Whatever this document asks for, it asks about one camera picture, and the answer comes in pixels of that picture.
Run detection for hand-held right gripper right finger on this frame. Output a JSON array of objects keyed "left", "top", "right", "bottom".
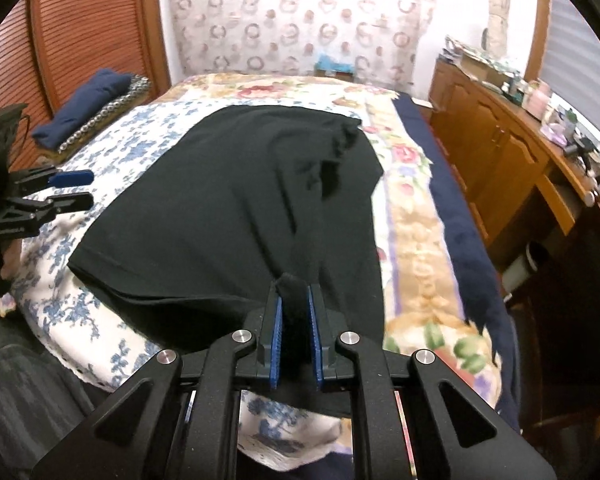
[{"left": 307, "top": 284, "right": 556, "bottom": 480}]

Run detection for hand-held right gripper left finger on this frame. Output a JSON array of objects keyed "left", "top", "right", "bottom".
[{"left": 30, "top": 282, "right": 283, "bottom": 480}]

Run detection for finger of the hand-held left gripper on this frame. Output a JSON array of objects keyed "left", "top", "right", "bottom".
[
  {"left": 15, "top": 167, "right": 94, "bottom": 192},
  {"left": 10, "top": 191, "right": 95, "bottom": 223}
]

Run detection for black t-shirt with white print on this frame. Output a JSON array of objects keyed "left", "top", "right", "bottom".
[{"left": 67, "top": 105, "right": 386, "bottom": 418}]

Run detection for person's left hand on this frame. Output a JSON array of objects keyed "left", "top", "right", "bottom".
[{"left": 0, "top": 237, "right": 25, "bottom": 281}]

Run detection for blue floral white bed sheet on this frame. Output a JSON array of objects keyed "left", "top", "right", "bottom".
[{"left": 0, "top": 97, "right": 366, "bottom": 466}]

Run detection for navy blue pillow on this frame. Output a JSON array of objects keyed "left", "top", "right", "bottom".
[{"left": 30, "top": 69, "right": 136, "bottom": 143}]

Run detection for beaded pillow mat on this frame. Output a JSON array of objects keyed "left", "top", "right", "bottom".
[{"left": 55, "top": 75, "right": 153, "bottom": 156}]

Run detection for rose floral cream blanket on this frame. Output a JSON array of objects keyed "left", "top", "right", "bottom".
[{"left": 170, "top": 72, "right": 506, "bottom": 411}]

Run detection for wooden louvered wardrobe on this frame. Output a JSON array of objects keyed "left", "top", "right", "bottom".
[{"left": 0, "top": 0, "right": 171, "bottom": 126}]

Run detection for navy blue blanket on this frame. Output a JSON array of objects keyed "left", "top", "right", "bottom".
[{"left": 280, "top": 95, "right": 523, "bottom": 480}]

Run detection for person's dark grey clothing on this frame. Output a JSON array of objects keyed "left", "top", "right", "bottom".
[{"left": 0, "top": 255, "right": 98, "bottom": 480}]

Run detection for white waste bin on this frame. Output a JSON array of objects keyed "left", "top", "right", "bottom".
[{"left": 501, "top": 244, "right": 547, "bottom": 292}]

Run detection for wooden cabinet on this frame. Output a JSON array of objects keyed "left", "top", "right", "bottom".
[{"left": 427, "top": 57, "right": 600, "bottom": 271}]

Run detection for cardboard box with blue contents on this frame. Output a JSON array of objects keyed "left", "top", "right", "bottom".
[{"left": 314, "top": 52, "right": 356, "bottom": 79}]

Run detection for clutter of small desk items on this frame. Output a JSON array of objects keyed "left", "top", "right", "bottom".
[{"left": 440, "top": 35, "right": 600, "bottom": 206}]

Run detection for white window blind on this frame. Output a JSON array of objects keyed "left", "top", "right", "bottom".
[{"left": 547, "top": 0, "right": 600, "bottom": 146}]

